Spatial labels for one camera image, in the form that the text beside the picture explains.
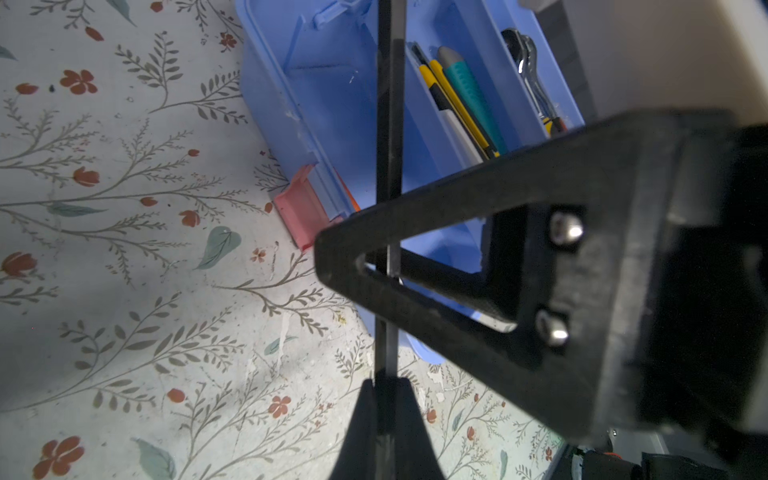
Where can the white blue tool box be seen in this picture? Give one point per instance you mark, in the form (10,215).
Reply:
(310,83)

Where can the yellow black utility knife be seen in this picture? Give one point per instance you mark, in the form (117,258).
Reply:
(470,135)

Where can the black hex key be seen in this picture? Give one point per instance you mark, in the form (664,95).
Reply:
(391,46)

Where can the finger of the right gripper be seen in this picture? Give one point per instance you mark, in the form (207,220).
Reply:
(550,322)

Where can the teal utility knife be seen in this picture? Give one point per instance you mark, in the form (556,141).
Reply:
(464,84)

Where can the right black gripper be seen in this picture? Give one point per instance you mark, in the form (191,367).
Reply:
(701,361)

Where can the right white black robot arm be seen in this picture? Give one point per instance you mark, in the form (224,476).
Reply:
(638,55)

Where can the orange pencil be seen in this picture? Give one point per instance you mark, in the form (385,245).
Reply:
(350,197)

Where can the yellow black pliers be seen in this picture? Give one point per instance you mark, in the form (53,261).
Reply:
(524,53)

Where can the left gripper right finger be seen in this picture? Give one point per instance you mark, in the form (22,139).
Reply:
(414,454)

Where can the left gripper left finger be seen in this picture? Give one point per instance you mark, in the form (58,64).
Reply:
(357,459)

